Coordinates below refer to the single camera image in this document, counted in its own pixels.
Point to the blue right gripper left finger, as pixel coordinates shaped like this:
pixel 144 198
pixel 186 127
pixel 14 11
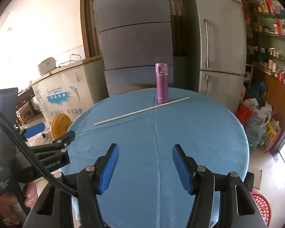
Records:
pixel 107 167

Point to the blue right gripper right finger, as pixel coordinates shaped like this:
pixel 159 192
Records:
pixel 184 168

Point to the person's left hand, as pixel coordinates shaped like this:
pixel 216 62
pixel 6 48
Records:
pixel 9 200

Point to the long white stick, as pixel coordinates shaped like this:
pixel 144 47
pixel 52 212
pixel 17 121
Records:
pixel 140 111

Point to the blue tablecloth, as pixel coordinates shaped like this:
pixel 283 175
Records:
pixel 145 190

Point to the dark wooden table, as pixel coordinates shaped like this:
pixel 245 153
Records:
pixel 24 108

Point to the orange round fan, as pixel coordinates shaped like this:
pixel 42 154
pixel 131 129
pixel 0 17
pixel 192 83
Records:
pixel 60 125

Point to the cardboard box on floor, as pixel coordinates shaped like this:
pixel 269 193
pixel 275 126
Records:
pixel 258 173

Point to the red bag on floor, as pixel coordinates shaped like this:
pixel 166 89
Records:
pixel 243 113

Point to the large clear water jug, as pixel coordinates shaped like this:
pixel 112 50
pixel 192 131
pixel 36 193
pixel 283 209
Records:
pixel 255 127

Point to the white chest freezer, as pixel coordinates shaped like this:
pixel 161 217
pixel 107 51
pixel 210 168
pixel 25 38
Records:
pixel 71 89

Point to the red mesh waste basket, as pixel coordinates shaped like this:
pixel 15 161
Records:
pixel 263 205

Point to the yellow red paper bag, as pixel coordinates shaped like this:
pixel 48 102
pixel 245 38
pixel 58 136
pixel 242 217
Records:
pixel 272 134

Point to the purple thermos bottle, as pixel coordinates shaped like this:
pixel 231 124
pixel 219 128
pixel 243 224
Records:
pixel 161 71

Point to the white rice cooker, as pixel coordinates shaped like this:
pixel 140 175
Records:
pixel 46 66

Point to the grey multi-door refrigerator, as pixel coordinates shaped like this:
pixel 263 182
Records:
pixel 134 36

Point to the silver two-door refrigerator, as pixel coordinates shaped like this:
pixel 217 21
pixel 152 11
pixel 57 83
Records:
pixel 217 50

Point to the wooden shelf cabinet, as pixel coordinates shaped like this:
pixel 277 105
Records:
pixel 265 29

